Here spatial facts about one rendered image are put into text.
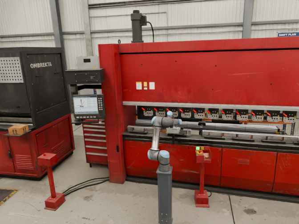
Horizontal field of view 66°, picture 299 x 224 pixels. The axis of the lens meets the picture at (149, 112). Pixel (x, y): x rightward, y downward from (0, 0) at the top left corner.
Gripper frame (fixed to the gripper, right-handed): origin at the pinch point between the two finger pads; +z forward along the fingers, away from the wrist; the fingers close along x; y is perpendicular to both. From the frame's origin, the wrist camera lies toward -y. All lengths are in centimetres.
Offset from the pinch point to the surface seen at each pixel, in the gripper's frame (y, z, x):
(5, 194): -154, 6, 248
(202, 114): 24.1, -4.0, -39.6
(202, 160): -42, 11, -48
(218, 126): 32, 37, -60
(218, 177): -42, 66, -68
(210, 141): -6, 19, -53
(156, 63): 66, -68, 29
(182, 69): 64, -58, -9
